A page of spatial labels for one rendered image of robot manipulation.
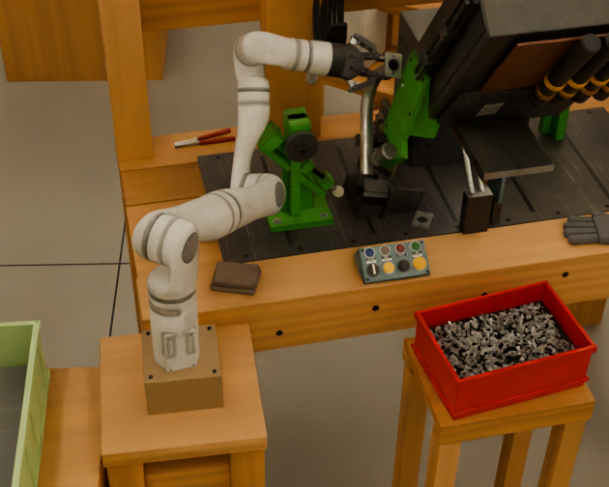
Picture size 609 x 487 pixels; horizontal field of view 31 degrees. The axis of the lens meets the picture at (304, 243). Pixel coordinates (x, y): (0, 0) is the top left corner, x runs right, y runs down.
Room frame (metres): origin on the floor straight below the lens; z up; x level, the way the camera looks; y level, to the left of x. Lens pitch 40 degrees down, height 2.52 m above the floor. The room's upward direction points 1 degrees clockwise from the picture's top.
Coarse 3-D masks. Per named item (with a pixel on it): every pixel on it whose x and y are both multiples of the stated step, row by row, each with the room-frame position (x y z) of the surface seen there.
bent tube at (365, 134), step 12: (396, 60) 2.13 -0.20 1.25; (384, 72) 2.11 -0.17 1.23; (396, 72) 2.11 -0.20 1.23; (372, 96) 2.17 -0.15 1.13; (372, 108) 2.16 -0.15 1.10; (372, 120) 2.14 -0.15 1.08; (372, 132) 2.12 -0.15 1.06; (372, 144) 2.09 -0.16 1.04; (360, 156) 2.08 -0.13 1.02; (360, 168) 2.05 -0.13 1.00; (372, 168) 2.05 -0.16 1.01
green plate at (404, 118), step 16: (416, 64) 2.09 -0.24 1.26; (400, 80) 2.13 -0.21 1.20; (416, 80) 2.06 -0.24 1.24; (400, 96) 2.10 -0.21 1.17; (416, 96) 2.03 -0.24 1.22; (400, 112) 2.07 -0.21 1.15; (416, 112) 2.02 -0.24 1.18; (384, 128) 2.11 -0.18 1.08; (400, 128) 2.04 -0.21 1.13; (416, 128) 2.03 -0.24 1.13; (432, 128) 2.04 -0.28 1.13
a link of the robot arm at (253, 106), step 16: (240, 96) 1.99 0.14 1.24; (256, 96) 1.98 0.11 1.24; (240, 112) 1.97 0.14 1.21; (256, 112) 1.96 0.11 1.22; (240, 128) 1.95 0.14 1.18; (256, 128) 1.95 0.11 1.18; (240, 144) 1.93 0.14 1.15; (256, 144) 1.95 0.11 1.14; (240, 160) 1.91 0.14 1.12; (240, 176) 1.89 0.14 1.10
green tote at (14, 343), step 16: (0, 336) 1.56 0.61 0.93; (16, 336) 1.56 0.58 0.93; (32, 336) 1.53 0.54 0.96; (0, 352) 1.56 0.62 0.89; (16, 352) 1.56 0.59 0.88; (32, 352) 1.49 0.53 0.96; (32, 368) 1.45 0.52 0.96; (32, 384) 1.41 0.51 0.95; (48, 384) 1.54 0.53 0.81; (32, 400) 1.40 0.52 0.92; (32, 416) 1.36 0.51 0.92; (32, 432) 1.35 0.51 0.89; (16, 448) 1.25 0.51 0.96; (32, 448) 1.32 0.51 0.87; (16, 464) 1.22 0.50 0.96; (32, 464) 1.30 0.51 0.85; (16, 480) 1.18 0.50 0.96; (32, 480) 1.27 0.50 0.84
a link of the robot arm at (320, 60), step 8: (312, 48) 2.08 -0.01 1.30; (320, 48) 2.09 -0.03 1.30; (328, 48) 2.09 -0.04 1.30; (312, 56) 2.07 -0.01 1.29; (320, 56) 2.07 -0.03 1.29; (328, 56) 2.08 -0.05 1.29; (312, 64) 2.06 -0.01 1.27; (320, 64) 2.07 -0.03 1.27; (328, 64) 2.07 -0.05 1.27; (312, 72) 2.07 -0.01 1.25; (320, 72) 2.07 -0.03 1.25; (328, 72) 2.07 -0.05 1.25; (312, 80) 2.11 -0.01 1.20
